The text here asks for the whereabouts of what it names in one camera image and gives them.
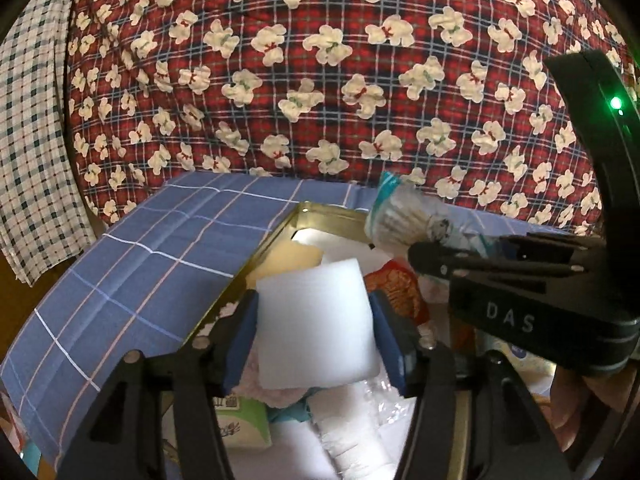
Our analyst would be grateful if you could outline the red plaid bear-print blanket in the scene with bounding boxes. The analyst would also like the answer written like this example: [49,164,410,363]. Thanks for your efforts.
[65,0,640,236]

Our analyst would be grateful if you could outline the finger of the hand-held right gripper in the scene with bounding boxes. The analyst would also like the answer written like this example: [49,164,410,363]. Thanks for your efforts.
[407,241,581,291]
[492,232,608,263]

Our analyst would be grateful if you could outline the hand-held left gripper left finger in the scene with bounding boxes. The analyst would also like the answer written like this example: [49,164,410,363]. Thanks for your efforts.
[60,290,261,480]

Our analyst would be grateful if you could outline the cotton swab bag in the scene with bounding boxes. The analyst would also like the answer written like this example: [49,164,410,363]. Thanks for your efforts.
[364,170,501,256]

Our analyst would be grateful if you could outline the yellow dotted tissue pack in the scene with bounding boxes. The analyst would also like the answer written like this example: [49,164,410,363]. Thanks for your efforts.
[475,340,558,401]

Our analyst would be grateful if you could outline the white gauze roll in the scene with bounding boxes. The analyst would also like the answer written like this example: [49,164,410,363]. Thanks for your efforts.
[312,385,396,480]

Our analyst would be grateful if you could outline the person's right hand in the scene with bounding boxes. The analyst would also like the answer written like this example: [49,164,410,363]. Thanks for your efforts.
[550,365,618,456]

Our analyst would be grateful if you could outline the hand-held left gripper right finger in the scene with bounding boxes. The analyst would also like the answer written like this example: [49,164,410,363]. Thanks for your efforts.
[369,290,573,480]

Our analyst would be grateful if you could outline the white checkered cloth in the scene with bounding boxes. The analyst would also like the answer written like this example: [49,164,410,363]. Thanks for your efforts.
[0,0,98,288]

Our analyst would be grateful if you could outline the blue plaid bed sheet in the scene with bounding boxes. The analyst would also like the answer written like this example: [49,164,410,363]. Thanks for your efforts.
[0,172,556,480]

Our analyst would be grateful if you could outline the green tissue pack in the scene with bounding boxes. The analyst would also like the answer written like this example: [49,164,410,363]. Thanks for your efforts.
[212,395,273,453]

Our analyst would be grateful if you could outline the pink fluffy puff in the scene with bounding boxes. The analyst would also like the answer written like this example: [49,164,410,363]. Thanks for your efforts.
[235,345,313,408]

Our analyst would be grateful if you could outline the white sponge block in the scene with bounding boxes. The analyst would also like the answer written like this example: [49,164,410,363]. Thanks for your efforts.
[255,258,381,391]

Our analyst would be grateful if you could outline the gold rectangular tin box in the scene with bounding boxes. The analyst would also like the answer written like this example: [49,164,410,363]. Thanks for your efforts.
[165,201,556,480]

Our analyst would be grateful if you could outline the teal cloth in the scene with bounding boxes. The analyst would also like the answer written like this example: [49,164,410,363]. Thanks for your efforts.
[270,402,313,423]

